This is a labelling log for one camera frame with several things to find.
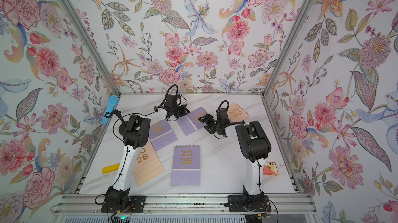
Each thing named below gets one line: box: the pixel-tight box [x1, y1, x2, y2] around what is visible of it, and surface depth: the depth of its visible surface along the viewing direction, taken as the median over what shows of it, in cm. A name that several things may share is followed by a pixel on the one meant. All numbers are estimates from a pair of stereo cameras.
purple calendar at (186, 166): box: [170, 145, 201, 187], surface depth 86 cm
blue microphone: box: [101, 94, 119, 125], surface depth 84 cm
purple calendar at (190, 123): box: [176, 106, 208, 137], surface depth 106 cm
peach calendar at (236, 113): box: [226, 102, 250, 123], surface depth 109 cm
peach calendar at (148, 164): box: [132, 141, 165, 187], surface depth 87 cm
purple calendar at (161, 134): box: [149, 119, 178, 152], surface depth 99 cm
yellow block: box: [102, 162, 121, 174], surface depth 86 cm
